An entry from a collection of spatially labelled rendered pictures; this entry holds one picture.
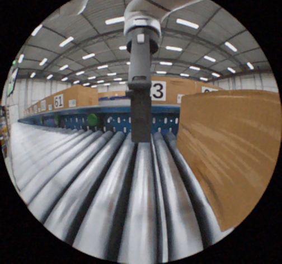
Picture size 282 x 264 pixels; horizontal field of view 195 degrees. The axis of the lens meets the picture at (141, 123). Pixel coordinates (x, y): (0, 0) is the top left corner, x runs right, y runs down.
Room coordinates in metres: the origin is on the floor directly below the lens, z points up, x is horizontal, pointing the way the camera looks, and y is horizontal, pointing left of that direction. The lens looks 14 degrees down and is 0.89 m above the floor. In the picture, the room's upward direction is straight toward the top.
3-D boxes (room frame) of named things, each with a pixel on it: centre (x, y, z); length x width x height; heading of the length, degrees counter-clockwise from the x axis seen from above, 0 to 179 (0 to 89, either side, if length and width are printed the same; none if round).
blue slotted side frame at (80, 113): (0.51, 1.57, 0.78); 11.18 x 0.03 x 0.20; 87
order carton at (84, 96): (0.65, 0.63, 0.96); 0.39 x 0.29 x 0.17; 87
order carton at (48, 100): (0.67, 1.02, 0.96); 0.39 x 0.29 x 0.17; 87
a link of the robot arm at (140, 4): (0.16, -0.01, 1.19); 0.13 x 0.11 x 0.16; 29
